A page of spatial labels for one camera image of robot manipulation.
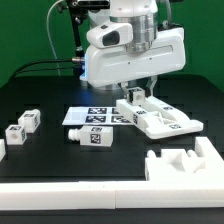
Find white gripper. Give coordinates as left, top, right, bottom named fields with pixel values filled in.
left=85, top=21, right=186, bottom=100

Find white chair seat block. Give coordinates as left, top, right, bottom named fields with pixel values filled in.
left=145, top=149, right=214, bottom=182

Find flat white tagged plate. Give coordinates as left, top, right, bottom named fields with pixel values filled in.
left=62, top=107, right=130, bottom=126

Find white right fence bar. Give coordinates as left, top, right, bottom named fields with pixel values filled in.
left=195, top=137, right=224, bottom=182

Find white fence bar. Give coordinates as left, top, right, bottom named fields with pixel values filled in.
left=195, top=137, right=224, bottom=182
left=0, top=181, right=224, bottom=211

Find white front fence bar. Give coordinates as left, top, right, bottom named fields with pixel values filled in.
left=0, top=181, right=224, bottom=211

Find small white cube block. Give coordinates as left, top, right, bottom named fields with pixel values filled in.
left=5, top=125, right=27, bottom=145

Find white fence piece left edge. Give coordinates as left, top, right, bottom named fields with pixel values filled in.
left=0, top=139, right=6, bottom=162

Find white chair back frame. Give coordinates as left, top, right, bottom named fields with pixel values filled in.
left=116, top=96, right=204, bottom=139

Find white cable behind robot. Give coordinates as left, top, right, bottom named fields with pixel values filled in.
left=46, top=0, right=64, bottom=77

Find black cables at base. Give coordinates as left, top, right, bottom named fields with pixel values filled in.
left=9, top=56, right=84, bottom=80

